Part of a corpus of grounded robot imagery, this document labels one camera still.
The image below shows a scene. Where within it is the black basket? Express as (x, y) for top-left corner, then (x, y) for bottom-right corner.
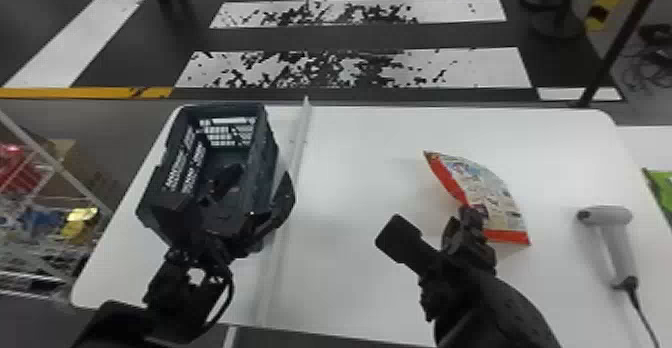
(135, 102), (281, 238)

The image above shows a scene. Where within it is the green snack packet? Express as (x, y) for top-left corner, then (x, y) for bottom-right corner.
(642, 168), (672, 228)

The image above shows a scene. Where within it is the black cable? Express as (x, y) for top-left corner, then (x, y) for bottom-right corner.
(621, 23), (672, 93)

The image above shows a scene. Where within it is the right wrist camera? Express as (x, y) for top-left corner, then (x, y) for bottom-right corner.
(374, 213), (440, 279)

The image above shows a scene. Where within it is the white wire rack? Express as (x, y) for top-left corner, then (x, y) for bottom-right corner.
(0, 109), (115, 305)

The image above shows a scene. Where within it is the orange snack packet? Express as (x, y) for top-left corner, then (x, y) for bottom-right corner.
(423, 150), (532, 247)

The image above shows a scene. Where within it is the black post on round foot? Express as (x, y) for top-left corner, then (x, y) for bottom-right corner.
(519, 0), (587, 40)

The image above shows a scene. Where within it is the yellow black striped post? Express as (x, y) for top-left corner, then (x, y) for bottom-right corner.
(584, 0), (641, 33)

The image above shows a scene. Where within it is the red snack packet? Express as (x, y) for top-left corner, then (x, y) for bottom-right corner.
(0, 144), (42, 195)

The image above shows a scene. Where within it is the hand scanner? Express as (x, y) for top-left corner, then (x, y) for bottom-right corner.
(575, 204), (663, 348)

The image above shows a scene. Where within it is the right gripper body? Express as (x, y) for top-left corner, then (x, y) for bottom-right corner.
(440, 217), (498, 275)

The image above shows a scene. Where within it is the yellow snack packet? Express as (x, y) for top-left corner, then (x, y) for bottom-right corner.
(59, 206), (101, 242)

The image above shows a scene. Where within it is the black slanted pole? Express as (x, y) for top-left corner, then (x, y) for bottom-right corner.
(571, 0), (672, 109)

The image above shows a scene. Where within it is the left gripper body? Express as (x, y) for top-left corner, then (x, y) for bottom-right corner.
(195, 171), (297, 261)

